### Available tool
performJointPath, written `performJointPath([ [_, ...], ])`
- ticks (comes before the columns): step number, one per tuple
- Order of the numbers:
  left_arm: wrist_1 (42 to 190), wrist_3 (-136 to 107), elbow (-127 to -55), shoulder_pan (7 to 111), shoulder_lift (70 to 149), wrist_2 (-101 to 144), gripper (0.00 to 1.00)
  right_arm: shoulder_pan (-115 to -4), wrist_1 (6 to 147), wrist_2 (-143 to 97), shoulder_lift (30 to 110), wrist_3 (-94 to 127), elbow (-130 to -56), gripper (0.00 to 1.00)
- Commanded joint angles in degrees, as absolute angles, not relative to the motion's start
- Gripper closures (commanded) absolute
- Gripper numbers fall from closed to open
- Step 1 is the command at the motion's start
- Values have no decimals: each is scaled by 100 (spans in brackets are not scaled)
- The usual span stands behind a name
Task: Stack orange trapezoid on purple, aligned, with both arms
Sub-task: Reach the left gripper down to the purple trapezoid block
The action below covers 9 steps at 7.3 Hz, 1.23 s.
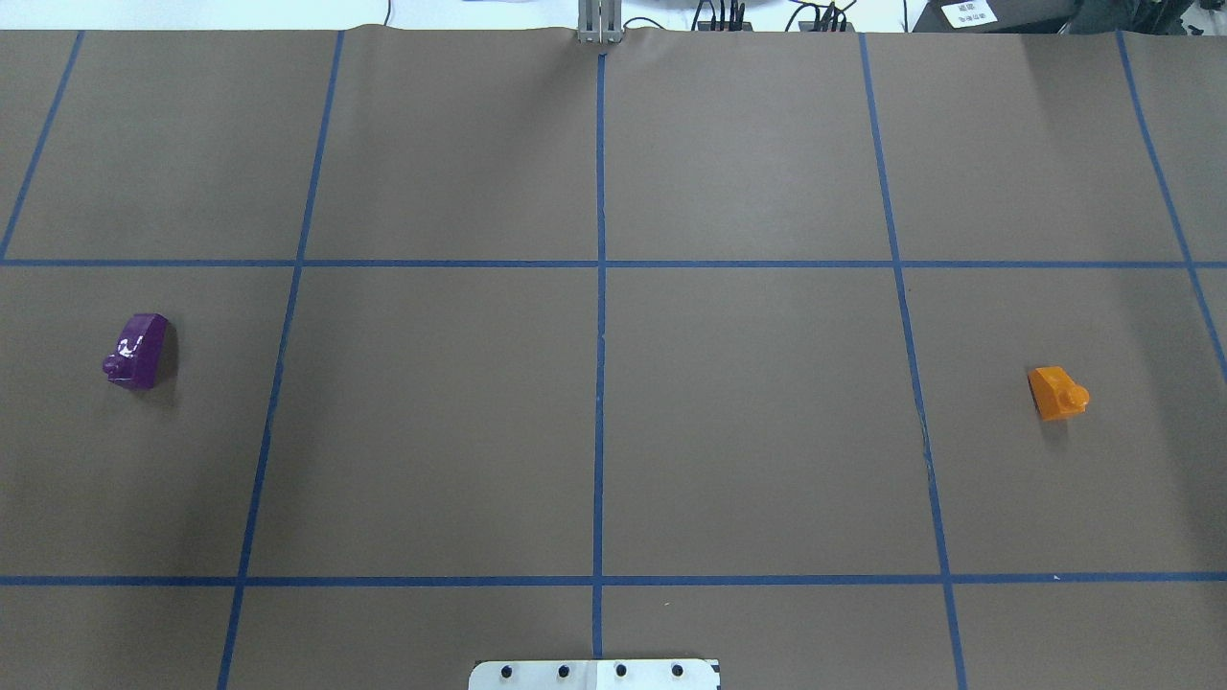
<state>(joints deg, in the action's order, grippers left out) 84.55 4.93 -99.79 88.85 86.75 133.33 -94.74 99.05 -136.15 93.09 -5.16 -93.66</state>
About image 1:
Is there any purple trapezoid block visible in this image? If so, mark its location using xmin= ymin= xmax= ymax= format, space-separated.
xmin=102 ymin=313 xmax=171 ymax=390

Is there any orange trapezoid block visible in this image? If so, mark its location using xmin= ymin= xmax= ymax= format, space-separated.
xmin=1027 ymin=366 xmax=1091 ymax=421

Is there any black cable bundle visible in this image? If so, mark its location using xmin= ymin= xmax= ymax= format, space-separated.
xmin=692 ymin=0 xmax=859 ymax=34

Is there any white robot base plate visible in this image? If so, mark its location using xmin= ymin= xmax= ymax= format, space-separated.
xmin=467 ymin=658 xmax=721 ymax=689

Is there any black box with label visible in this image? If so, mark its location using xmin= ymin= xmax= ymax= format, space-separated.
xmin=910 ymin=1 xmax=1081 ymax=36

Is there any grey aluminium post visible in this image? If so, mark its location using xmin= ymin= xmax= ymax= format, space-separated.
xmin=577 ymin=0 xmax=625 ymax=44

